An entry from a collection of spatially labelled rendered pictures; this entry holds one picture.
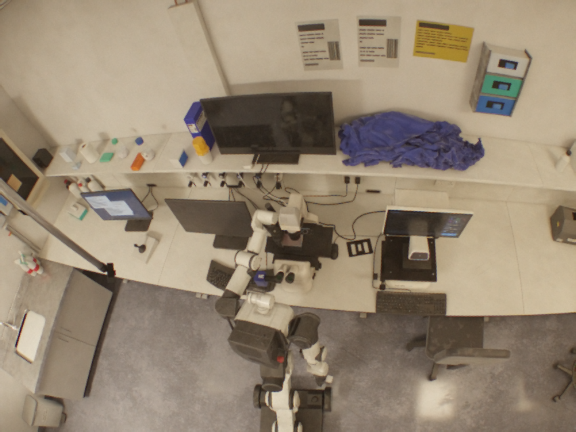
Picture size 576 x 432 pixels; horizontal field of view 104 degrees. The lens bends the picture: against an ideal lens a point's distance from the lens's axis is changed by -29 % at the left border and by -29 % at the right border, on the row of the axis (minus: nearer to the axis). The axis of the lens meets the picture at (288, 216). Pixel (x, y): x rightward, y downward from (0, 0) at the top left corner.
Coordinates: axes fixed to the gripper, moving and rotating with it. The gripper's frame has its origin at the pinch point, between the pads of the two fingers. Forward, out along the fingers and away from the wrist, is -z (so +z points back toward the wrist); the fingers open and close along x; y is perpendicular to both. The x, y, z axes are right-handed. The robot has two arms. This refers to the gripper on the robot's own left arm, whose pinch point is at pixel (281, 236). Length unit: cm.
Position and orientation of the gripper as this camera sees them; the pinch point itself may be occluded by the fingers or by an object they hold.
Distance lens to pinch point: 189.3
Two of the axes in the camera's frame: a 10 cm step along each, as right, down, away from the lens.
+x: 1.6, -8.4, 5.1
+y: -9.2, 0.6, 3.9
